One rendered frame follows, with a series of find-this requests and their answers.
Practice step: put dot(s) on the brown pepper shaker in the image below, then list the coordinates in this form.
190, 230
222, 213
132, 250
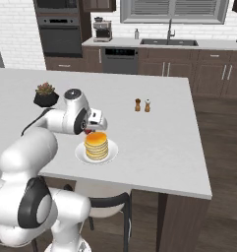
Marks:
137, 105

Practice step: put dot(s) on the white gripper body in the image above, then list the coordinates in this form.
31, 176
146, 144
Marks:
99, 124

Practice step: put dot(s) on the brown base cupboards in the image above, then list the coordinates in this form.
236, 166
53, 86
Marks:
208, 74

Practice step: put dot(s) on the white plate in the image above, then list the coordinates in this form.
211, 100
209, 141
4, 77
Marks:
112, 151

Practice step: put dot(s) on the brown counter base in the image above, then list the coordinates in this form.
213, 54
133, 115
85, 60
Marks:
182, 226

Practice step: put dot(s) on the brown salt shaker white top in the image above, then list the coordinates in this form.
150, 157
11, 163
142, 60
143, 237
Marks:
147, 106

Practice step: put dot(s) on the red strawberry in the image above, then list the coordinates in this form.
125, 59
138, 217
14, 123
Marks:
88, 132

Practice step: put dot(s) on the dark dishwasher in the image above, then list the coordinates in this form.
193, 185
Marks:
120, 62

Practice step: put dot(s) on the window with grey blinds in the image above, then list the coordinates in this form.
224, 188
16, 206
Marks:
174, 10

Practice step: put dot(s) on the grey tap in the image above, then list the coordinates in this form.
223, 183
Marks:
169, 32

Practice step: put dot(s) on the grey soap dispenser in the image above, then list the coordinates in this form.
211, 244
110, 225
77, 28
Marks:
136, 34

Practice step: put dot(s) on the plant in black pot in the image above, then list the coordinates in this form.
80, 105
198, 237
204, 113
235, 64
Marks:
45, 97

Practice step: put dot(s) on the silver coffee machine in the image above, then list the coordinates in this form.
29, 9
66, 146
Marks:
102, 31

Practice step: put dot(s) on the dark sink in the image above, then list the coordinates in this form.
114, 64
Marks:
156, 42

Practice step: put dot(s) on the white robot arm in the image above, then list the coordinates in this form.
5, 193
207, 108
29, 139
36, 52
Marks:
28, 154

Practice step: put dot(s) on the black microwave oven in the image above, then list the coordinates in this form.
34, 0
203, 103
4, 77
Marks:
56, 5

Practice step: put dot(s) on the white chair black frame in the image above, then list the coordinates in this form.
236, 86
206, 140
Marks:
106, 193

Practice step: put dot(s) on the black wall oven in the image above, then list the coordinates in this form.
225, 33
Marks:
60, 37

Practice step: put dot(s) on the pancake stack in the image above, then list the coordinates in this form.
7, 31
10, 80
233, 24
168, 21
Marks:
96, 146

